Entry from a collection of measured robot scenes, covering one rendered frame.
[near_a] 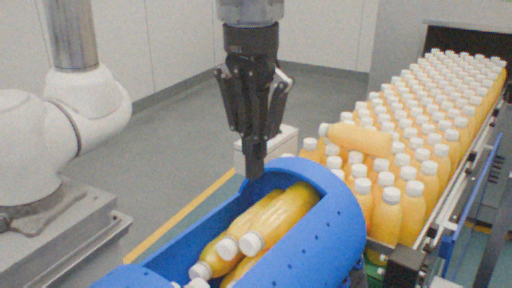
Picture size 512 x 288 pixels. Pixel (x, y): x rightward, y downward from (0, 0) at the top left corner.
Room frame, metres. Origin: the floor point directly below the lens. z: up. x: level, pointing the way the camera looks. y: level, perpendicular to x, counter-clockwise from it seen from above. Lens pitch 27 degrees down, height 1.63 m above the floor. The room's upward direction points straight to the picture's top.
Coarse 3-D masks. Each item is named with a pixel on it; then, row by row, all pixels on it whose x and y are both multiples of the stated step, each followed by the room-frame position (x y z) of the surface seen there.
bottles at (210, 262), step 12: (216, 240) 0.65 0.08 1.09; (204, 252) 0.62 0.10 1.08; (216, 252) 0.62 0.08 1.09; (264, 252) 0.61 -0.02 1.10; (204, 264) 0.60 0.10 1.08; (216, 264) 0.60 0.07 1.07; (228, 264) 0.61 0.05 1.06; (240, 264) 0.59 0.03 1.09; (252, 264) 0.58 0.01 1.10; (192, 276) 0.59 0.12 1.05; (204, 276) 0.58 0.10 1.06; (216, 276) 0.60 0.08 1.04; (228, 276) 0.61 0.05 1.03; (240, 276) 0.56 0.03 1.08
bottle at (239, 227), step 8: (272, 192) 0.74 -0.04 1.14; (280, 192) 0.74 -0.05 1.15; (264, 200) 0.71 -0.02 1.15; (272, 200) 0.71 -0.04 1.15; (256, 208) 0.68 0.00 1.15; (240, 216) 0.66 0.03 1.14; (248, 216) 0.65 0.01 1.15; (232, 224) 0.64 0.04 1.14; (240, 224) 0.63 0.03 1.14; (248, 224) 0.63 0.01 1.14; (232, 232) 0.62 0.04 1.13; (240, 232) 0.62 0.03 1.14; (232, 240) 0.60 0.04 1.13; (240, 248) 0.60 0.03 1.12
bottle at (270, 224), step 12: (288, 192) 0.68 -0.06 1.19; (300, 192) 0.68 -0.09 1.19; (312, 192) 0.69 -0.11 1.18; (276, 204) 0.64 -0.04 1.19; (288, 204) 0.64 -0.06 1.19; (300, 204) 0.65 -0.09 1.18; (312, 204) 0.67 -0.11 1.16; (264, 216) 0.60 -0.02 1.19; (276, 216) 0.60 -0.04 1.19; (288, 216) 0.61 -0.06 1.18; (300, 216) 0.63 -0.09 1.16; (252, 228) 0.59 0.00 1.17; (264, 228) 0.58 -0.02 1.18; (276, 228) 0.58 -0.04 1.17; (288, 228) 0.60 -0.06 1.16; (264, 240) 0.57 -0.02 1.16; (276, 240) 0.57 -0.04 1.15
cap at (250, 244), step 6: (246, 234) 0.57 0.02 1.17; (252, 234) 0.57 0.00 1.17; (240, 240) 0.56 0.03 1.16; (246, 240) 0.55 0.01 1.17; (252, 240) 0.55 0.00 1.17; (258, 240) 0.56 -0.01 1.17; (240, 246) 0.56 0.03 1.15; (246, 246) 0.56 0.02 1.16; (252, 246) 0.55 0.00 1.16; (258, 246) 0.55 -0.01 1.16; (246, 252) 0.56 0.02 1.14; (252, 252) 0.55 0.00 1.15
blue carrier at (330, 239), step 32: (288, 160) 0.73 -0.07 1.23; (256, 192) 0.80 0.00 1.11; (320, 192) 0.70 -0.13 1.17; (224, 224) 0.72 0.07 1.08; (320, 224) 0.57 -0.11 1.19; (352, 224) 0.62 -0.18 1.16; (160, 256) 0.57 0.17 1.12; (192, 256) 0.63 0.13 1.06; (288, 256) 0.49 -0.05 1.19; (320, 256) 0.52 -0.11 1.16; (352, 256) 0.59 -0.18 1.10
